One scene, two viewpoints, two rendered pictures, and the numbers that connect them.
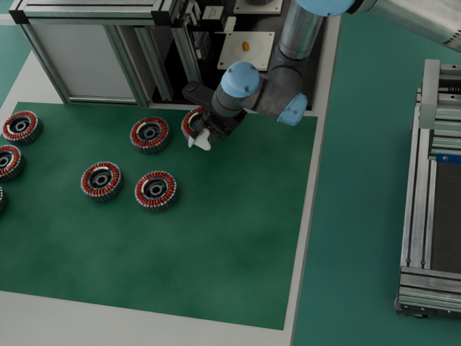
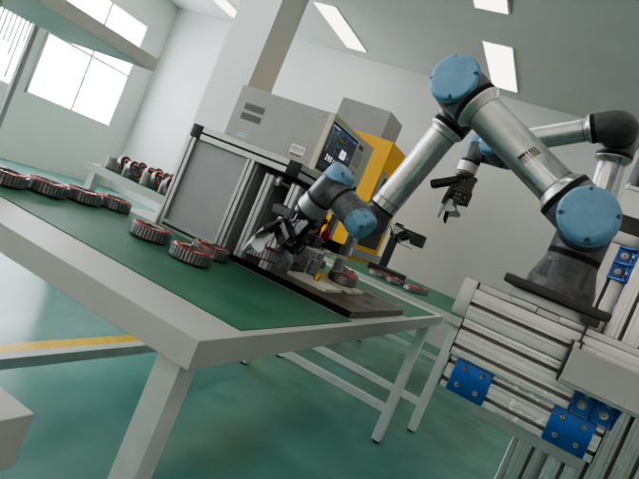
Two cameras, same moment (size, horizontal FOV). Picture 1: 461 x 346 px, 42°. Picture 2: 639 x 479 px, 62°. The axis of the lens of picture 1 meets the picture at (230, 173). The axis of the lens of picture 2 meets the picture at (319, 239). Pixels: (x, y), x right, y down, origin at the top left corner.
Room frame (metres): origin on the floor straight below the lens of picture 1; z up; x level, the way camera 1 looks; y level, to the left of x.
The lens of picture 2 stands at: (-0.45, -0.04, 1.00)
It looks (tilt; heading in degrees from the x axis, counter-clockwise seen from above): 3 degrees down; 358
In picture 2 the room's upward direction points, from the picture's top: 23 degrees clockwise
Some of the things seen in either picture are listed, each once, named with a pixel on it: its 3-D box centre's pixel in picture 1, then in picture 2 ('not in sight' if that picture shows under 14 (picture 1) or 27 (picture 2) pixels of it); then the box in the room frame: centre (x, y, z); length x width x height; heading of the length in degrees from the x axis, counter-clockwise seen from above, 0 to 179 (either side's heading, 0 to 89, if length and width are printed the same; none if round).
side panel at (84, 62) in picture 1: (87, 64); (204, 194); (1.33, 0.30, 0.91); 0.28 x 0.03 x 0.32; 64
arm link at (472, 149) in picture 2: not in sight; (475, 150); (1.60, -0.54, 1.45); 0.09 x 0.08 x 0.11; 55
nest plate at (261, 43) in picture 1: (246, 50); (315, 281); (1.34, -0.15, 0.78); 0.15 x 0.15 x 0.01; 64
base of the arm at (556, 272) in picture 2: not in sight; (566, 274); (0.77, -0.65, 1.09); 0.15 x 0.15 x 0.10
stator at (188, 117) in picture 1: (202, 125); (262, 252); (1.06, 0.03, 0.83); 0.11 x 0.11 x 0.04
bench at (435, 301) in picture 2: not in sight; (397, 332); (3.68, -1.05, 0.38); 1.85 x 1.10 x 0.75; 154
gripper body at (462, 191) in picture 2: not in sight; (460, 189); (1.60, -0.55, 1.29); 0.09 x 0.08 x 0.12; 63
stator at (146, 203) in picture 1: (156, 191); (191, 254); (0.94, 0.20, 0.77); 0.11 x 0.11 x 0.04
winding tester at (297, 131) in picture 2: not in sight; (302, 143); (1.60, 0.08, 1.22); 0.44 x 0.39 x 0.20; 154
